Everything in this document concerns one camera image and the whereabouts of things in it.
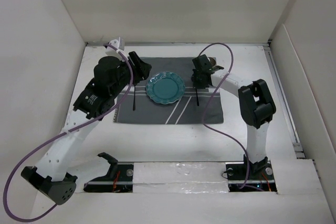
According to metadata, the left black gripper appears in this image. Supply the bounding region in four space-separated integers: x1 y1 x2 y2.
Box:
110 52 151 97

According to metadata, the black fork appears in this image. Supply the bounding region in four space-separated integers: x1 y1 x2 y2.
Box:
195 88 200 106

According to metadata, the teal scalloped plate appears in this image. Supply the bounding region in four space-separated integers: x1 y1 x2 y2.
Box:
145 71 186 105

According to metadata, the black spoon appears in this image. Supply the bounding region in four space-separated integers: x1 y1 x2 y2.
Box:
132 85 136 111

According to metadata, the grey striped cloth placemat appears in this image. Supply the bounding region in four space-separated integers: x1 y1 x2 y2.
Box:
113 57 213 124

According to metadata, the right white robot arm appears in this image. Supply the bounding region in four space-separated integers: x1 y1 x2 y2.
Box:
191 55 276 179

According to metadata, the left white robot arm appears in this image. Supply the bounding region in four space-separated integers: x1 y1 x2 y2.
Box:
21 51 152 205

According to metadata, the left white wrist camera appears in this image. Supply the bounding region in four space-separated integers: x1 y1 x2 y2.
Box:
104 37 125 54

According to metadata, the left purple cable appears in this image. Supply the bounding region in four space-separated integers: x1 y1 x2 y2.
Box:
3 42 137 222

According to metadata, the purple cable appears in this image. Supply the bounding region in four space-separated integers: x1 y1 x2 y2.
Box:
195 42 260 190
3 42 137 222

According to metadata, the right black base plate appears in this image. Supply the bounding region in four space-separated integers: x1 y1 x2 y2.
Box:
222 162 277 193

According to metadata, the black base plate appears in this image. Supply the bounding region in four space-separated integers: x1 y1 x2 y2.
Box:
83 163 134 193
222 162 277 193

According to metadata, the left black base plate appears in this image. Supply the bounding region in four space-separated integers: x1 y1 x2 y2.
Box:
83 163 134 193

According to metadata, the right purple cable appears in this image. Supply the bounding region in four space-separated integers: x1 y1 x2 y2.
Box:
195 42 260 190

